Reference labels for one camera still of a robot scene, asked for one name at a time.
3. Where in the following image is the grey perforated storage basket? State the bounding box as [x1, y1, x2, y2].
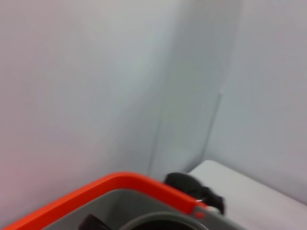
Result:
[33, 188, 243, 230]

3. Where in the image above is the orange basket handle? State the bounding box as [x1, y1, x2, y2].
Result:
[0, 171, 207, 230]

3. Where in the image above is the glass pitcher with black handle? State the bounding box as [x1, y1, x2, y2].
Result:
[164, 172, 226, 215]

